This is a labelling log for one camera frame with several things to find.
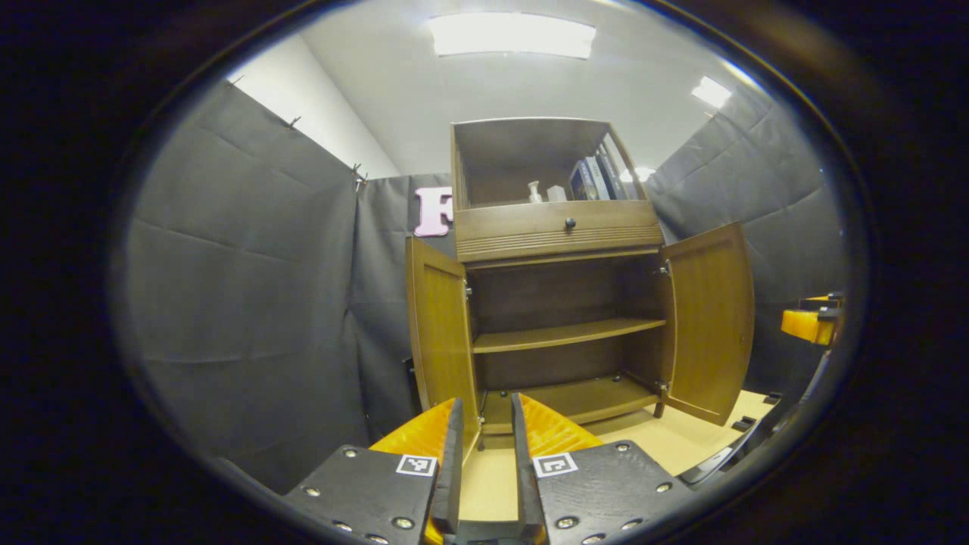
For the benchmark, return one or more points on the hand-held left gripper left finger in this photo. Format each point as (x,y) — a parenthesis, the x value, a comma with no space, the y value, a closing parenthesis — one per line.
(450,484)

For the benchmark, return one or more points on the small white box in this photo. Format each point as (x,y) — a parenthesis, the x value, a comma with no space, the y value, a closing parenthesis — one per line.
(556,194)

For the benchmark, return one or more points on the light blue upright book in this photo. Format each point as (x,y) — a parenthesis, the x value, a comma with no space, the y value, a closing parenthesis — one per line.
(598,180)

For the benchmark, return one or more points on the wooden cabinet drawer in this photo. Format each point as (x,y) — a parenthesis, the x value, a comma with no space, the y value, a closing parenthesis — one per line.
(522,227)

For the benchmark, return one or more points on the large ceiling light panel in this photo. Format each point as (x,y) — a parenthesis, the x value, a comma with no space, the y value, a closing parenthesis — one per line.
(511,35)

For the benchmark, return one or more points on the grey upright book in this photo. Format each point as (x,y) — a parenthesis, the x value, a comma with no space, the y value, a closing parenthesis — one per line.
(579,183)

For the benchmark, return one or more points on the dark upright book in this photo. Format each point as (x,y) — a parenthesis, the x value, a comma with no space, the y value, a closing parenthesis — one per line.
(615,175)

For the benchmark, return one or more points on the small white bottle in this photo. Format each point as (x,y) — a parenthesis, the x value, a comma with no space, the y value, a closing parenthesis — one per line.
(535,194)

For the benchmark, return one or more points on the small ceiling light panel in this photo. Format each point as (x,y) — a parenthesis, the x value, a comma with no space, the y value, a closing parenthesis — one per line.
(711,91)

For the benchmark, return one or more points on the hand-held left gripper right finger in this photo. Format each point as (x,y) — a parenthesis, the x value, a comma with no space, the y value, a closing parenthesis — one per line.
(524,484)

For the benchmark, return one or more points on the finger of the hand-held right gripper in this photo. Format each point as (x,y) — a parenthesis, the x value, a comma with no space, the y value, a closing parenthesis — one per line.
(806,325)

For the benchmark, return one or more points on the wooden cabinet door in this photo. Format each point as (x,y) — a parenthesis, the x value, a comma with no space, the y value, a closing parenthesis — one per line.
(711,318)
(439,325)

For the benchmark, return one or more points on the wooden double-door shoe cabinet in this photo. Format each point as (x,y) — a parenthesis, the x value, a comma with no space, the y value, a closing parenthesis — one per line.
(560,333)

